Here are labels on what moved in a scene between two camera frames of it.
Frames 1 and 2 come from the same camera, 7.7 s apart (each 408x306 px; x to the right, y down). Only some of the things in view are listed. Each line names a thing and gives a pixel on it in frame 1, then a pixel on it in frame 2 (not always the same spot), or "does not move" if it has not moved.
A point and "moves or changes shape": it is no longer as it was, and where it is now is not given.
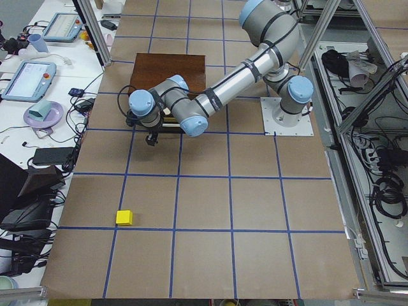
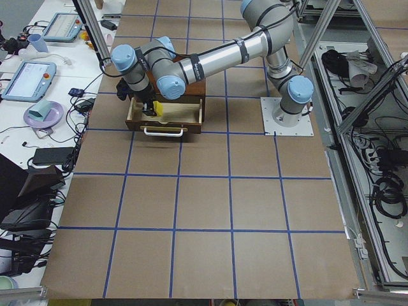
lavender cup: [36, 39] does not move
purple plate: [54, 115] does not move
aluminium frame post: [88, 14] does not move
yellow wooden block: [123, 217] moves or changes shape
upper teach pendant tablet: [64, 27] does not move
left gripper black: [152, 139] -> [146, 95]
